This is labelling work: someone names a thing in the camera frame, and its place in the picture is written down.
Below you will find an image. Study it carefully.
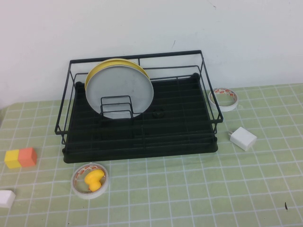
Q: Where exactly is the orange cube block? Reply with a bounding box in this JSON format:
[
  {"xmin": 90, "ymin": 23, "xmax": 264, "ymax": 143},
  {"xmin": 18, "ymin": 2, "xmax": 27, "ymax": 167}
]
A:
[{"xmin": 18, "ymin": 147, "xmax": 38, "ymax": 168}]

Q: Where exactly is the yellow cube block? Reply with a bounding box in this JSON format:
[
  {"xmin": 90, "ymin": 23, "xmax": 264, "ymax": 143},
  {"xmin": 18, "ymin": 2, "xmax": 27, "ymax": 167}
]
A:
[{"xmin": 4, "ymin": 150, "xmax": 22, "ymax": 169}]

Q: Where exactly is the black wire dish rack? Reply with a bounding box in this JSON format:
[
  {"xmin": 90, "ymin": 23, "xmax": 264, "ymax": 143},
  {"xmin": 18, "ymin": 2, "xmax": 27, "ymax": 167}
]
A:
[{"xmin": 54, "ymin": 49, "xmax": 224, "ymax": 165}]

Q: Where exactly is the grey round plate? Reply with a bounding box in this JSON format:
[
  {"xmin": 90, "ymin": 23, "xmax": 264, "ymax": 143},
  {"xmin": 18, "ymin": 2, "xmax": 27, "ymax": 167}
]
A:
[{"xmin": 85, "ymin": 65, "xmax": 155, "ymax": 120}]

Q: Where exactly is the white USB charger plug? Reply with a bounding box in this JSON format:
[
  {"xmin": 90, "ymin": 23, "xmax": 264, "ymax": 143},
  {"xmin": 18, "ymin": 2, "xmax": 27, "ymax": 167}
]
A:
[{"xmin": 227, "ymin": 126, "xmax": 258, "ymax": 151}]

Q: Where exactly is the green checked tablecloth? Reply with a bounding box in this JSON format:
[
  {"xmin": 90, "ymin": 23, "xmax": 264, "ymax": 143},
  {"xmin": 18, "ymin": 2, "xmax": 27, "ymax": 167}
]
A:
[{"xmin": 0, "ymin": 84, "xmax": 303, "ymax": 227}]

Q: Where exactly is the yellow round plate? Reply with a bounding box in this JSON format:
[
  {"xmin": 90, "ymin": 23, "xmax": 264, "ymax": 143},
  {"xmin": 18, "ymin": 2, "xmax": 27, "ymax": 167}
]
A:
[{"xmin": 84, "ymin": 58, "xmax": 150, "ymax": 95}]

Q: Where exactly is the white foam block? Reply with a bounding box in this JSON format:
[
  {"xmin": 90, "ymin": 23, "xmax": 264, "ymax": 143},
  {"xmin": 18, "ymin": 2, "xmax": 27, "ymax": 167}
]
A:
[{"xmin": 0, "ymin": 190, "xmax": 16, "ymax": 209}]

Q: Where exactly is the yellow rubber duck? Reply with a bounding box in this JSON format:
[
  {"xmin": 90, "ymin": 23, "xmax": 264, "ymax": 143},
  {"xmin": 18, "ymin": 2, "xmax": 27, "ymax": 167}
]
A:
[{"xmin": 84, "ymin": 169, "xmax": 105, "ymax": 192}]

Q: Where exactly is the white tape roll orange print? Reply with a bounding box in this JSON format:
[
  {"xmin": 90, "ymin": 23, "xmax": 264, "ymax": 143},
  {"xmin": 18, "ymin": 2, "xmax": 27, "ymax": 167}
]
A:
[
  {"xmin": 208, "ymin": 87, "xmax": 239, "ymax": 112},
  {"xmin": 71, "ymin": 163, "xmax": 109, "ymax": 201}
]

